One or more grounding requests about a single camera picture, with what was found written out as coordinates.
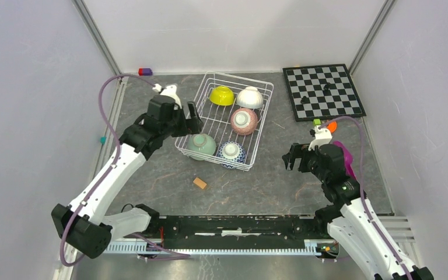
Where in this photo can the white wire dish rack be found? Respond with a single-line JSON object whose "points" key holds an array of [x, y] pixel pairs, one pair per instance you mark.
{"points": [[218, 120]]}

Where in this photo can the red floral patterned bowl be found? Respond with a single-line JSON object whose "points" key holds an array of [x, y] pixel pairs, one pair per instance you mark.
{"points": [[244, 121]]}

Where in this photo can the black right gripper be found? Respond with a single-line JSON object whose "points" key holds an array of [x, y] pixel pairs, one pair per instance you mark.
{"points": [[297, 151]]}

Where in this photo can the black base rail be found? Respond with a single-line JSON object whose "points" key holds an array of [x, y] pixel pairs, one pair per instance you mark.
{"points": [[235, 231]]}

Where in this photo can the lime green cube block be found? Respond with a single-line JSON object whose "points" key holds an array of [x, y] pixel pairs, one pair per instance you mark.
{"points": [[316, 122]]}

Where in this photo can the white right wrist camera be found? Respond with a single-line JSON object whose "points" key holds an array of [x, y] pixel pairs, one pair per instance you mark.
{"points": [[322, 136]]}

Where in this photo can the white ribbed bowl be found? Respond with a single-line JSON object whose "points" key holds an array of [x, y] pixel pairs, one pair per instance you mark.
{"points": [[250, 98]]}

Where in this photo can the blue white patterned bowl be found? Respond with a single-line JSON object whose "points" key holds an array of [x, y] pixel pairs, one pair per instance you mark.
{"points": [[231, 151]]}

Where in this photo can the magenta plastic scoop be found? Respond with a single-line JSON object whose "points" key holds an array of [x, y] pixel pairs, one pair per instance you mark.
{"points": [[348, 159]]}

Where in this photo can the yellow bowl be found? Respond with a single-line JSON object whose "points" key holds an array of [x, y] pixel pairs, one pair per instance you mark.
{"points": [[222, 96]]}

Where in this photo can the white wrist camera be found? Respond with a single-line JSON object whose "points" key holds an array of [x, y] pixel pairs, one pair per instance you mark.
{"points": [[169, 90], [322, 136]]}

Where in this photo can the red purple block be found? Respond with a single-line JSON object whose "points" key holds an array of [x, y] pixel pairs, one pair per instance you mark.
{"points": [[145, 72]]}

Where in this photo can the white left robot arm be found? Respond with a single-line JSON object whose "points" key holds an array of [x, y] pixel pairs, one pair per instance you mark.
{"points": [[83, 223]]}

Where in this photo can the black white chessboard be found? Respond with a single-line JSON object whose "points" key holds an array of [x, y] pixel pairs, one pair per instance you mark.
{"points": [[341, 100]]}

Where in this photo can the black chess piece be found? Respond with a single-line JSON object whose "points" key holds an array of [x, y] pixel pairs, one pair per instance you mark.
{"points": [[326, 87], [305, 100]]}

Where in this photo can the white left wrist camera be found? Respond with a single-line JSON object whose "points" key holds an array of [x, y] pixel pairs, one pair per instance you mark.
{"points": [[169, 90]]}

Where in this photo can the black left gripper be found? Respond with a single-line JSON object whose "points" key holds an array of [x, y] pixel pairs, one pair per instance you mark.
{"points": [[193, 125]]}

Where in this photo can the orange curved plastic piece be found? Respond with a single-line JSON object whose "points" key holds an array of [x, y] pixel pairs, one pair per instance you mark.
{"points": [[332, 126]]}

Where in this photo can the small teal block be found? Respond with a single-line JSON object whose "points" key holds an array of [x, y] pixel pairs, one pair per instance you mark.
{"points": [[103, 140]]}

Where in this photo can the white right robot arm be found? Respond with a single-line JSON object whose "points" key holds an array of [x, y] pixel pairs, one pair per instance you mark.
{"points": [[350, 219]]}

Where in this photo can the tan wooden block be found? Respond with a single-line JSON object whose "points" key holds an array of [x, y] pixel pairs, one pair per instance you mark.
{"points": [[200, 183]]}

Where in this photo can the pale green ceramic bowl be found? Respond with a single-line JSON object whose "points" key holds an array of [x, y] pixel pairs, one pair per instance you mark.
{"points": [[201, 147]]}

